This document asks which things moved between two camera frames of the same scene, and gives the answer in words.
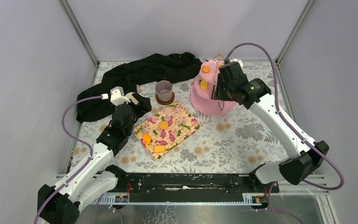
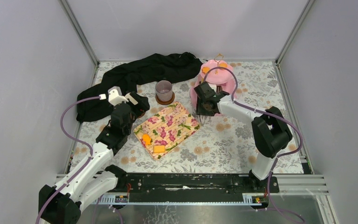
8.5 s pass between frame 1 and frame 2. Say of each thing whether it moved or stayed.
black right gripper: moved
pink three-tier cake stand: stayed
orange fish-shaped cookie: stayed
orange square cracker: stayed
